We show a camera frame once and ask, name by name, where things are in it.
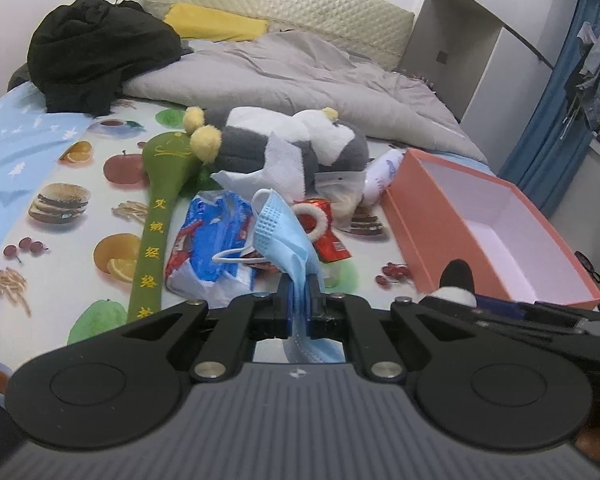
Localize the blue face mask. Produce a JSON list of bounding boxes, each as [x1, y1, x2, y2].
[[212, 188, 344, 364]]

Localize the red snack packet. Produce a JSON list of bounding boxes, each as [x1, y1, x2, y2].
[[291, 198, 351, 263]]

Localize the blue white plastic bag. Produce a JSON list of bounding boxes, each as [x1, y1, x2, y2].
[[164, 191, 254, 309]]

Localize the small panda plush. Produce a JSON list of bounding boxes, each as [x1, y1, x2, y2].
[[419, 259, 477, 308]]

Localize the white paper towel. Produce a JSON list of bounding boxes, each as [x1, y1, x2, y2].
[[211, 134, 306, 203]]

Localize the clear zip bag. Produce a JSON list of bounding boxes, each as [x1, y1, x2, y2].
[[314, 171, 366, 230]]

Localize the white spray bottle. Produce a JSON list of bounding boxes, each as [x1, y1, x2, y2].
[[362, 148, 404, 206]]

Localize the pink cardboard box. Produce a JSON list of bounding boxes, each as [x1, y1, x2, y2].
[[380, 148, 600, 309]]

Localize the grey white penguin plush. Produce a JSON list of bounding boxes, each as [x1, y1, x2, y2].
[[183, 106, 368, 202]]

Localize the green fabric massage hammer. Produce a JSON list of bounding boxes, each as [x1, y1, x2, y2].
[[128, 131, 201, 322]]

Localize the blue curtain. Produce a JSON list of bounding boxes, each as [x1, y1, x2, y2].
[[498, 8, 597, 217]]

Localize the grey duvet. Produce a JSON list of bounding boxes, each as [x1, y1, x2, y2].
[[123, 32, 486, 162]]

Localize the hanging clothes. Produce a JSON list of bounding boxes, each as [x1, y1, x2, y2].
[[566, 0, 600, 132]]

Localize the yellow pillow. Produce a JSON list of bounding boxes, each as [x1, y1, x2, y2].
[[163, 2, 268, 41]]

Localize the grey wardrobe cabinet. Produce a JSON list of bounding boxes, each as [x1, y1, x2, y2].
[[401, 0, 578, 171]]

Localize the black clothing pile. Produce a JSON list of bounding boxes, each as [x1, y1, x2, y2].
[[7, 0, 192, 117]]

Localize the cream quilted headboard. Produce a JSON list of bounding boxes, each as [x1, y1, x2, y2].
[[143, 0, 415, 70]]

